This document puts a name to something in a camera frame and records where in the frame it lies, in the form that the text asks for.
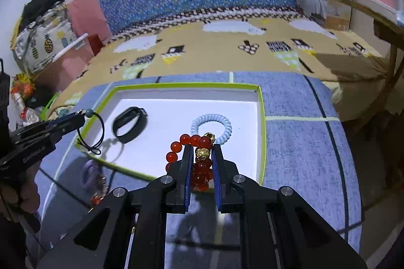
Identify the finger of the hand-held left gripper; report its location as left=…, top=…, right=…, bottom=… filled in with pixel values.
left=38, top=112, right=86, bottom=131
left=13, top=121, right=86, bottom=147

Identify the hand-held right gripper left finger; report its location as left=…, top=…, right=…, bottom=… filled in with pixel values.
left=28, top=144, right=194, bottom=269

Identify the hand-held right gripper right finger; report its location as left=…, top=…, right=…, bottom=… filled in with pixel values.
left=212, top=143, right=368, bottom=269

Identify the black hair tie teal bead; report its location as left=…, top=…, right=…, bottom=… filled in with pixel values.
left=77, top=110, right=106, bottom=156

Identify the purple spiral hair tie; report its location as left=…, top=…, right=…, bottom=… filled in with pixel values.
left=81, top=161, right=107, bottom=191

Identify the green cardboard box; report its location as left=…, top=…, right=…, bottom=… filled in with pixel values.
left=75, top=82, right=267, bottom=186

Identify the red gold charm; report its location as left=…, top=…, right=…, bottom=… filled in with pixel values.
left=91, top=174, right=110, bottom=207

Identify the person's left hand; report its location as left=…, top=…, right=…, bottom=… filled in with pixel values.
left=0, top=173, right=41, bottom=224

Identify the pink storage box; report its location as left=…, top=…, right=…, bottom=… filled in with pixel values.
left=34, top=33, right=102, bottom=90

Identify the orange yellow wrapped packet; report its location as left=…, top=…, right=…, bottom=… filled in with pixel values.
left=10, top=73, right=36, bottom=101

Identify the black wristband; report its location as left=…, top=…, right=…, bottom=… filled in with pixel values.
left=112, top=106, right=149, bottom=144

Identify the blue checked blanket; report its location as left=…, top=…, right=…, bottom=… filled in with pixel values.
left=32, top=71, right=362, bottom=257

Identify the pineapple print bag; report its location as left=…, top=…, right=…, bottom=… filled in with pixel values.
left=9, top=2, right=78, bottom=76

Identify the black bag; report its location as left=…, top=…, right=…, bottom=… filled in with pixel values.
left=20, top=0, right=65, bottom=27

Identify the yellow sheep print bedsheet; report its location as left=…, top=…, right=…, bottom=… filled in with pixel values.
left=52, top=12, right=387, bottom=120

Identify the light blue spiral hair tie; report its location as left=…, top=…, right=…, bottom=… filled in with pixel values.
left=191, top=113, right=233, bottom=145

